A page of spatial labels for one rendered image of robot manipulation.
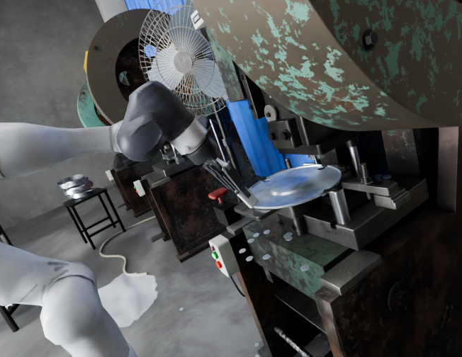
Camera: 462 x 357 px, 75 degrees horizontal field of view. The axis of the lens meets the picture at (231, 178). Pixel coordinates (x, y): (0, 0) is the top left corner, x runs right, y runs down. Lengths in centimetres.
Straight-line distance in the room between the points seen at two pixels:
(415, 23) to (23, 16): 752
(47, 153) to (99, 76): 140
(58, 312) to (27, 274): 11
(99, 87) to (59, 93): 534
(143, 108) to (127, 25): 151
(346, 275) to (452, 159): 47
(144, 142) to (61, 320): 38
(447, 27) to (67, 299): 77
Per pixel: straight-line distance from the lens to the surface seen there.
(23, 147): 68
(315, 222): 87
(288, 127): 84
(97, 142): 79
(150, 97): 69
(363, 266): 76
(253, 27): 41
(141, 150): 68
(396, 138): 100
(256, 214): 79
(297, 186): 87
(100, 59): 209
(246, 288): 119
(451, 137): 102
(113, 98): 206
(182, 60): 159
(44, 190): 739
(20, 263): 77
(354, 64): 37
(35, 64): 750
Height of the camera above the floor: 110
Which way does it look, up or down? 16 degrees down
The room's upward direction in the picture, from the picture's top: 20 degrees counter-clockwise
